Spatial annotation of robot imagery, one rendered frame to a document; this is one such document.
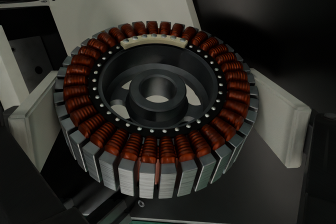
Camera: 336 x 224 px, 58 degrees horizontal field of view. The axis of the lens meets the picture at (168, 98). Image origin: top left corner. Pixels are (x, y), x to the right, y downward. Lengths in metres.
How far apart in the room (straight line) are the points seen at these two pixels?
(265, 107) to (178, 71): 0.06
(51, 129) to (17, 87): 0.08
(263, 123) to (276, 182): 0.11
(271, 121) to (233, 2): 0.11
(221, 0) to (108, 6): 0.10
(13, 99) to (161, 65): 0.11
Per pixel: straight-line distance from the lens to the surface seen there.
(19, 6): 0.32
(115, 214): 0.38
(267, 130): 0.17
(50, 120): 0.16
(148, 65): 0.20
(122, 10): 0.28
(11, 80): 0.24
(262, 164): 0.27
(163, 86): 0.19
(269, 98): 0.16
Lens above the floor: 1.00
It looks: 54 degrees down
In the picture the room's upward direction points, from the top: 121 degrees counter-clockwise
